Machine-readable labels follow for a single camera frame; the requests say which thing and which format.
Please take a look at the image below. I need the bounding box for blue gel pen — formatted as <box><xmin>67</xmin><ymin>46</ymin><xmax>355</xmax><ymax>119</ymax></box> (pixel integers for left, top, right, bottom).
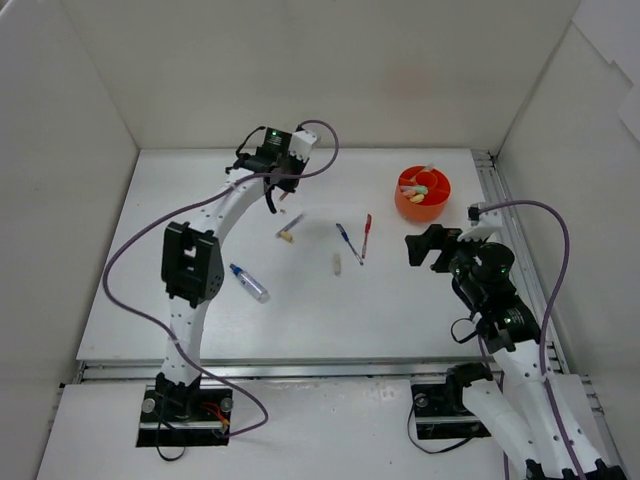
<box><xmin>336</xmin><ymin>223</ymin><xmax>364</xmax><ymax>266</ymax></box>

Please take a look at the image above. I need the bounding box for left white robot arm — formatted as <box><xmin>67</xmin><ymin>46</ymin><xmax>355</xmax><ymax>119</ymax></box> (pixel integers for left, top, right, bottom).
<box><xmin>155</xmin><ymin>128</ymin><xmax>318</xmax><ymax>420</ymax></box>

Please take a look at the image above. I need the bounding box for small tan eraser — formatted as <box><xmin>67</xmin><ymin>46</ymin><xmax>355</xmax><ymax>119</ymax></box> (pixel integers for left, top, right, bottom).
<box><xmin>280</xmin><ymin>231</ymin><xmax>294</xmax><ymax>243</ymax></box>

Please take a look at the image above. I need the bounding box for orange highlighter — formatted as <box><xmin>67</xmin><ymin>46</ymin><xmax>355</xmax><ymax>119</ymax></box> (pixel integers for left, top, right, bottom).
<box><xmin>400</xmin><ymin>186</ymin><xmax>416</xmax><ymax>197</ymax></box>

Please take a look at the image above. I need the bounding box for orange round divided container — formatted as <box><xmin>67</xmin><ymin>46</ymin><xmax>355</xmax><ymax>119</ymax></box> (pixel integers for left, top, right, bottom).
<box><xmin>394</xmin><ymin>165</ymin><xmax>452</xmax><ymax>223</ymax></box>

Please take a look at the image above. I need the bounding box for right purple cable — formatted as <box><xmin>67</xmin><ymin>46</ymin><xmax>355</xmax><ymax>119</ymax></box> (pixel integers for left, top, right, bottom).
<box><xmin>474</xmin><ymin>199</ymin><xmax>584</xmax><ymax>480</ymax></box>

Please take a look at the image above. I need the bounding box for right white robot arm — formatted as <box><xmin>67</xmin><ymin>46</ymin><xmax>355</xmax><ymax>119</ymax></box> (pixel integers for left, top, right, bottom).
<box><xmin>405</xmin><ymin>224</ymin><xmax>625</xmax><ymax>479</ymax></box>

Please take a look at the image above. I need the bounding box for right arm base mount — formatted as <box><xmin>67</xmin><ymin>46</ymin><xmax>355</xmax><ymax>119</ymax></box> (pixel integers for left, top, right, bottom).
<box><xmin>407</xmin><ymin>383</ymin><xmax>491</xmax><ymax>441</ymax></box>

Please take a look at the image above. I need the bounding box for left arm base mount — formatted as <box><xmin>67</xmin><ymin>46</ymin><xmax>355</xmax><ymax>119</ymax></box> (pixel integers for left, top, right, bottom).
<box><xmin>136</xmin><ymin>388</ymin><xmax>233</xmax><ymax>448</ymax></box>

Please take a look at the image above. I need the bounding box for aluminium frame rail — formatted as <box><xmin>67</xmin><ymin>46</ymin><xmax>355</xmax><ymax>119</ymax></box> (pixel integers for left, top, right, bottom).
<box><xmin>471</xmin><ymin>150</ymin><xmax>626</xmax><ymax>469</ymax></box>

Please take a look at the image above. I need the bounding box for clear blue glue bottle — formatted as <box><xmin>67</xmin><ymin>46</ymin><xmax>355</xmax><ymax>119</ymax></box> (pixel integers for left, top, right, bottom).
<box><xmin>229</xmin><ymin>263</ymin><xmax>269</xmax><ymax>303</ymax></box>

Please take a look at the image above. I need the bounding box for red gel pen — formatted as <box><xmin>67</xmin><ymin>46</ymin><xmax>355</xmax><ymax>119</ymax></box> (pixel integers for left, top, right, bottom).
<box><xmin>361</xmin><ymin>213</ymin><xmax>372</xmax><ymax>260</ymax></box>

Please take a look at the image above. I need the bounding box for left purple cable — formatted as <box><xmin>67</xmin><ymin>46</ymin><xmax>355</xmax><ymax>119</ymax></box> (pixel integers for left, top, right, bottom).
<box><xmin>102</xmin><ymin>119</ymin><xmax>340</xmax><ymax>439</ymax></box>

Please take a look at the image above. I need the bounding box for purple cable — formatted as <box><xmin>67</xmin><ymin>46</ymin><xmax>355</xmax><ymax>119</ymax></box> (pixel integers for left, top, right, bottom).
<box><xmin>474</xmin><ymin>199</ymin><xmax>584</xmax><ymax>480</ymax></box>
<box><xmin>102</xmin><ymin>119</ymin><xmax>340</xmax><ymax>439</ymax></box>

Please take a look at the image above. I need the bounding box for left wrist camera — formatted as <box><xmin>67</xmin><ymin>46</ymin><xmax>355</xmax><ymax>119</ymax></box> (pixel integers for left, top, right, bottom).
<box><xmin>288</xmin><ymin>130</ymin><xmax>319</xmax><ymax>163</ymax></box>

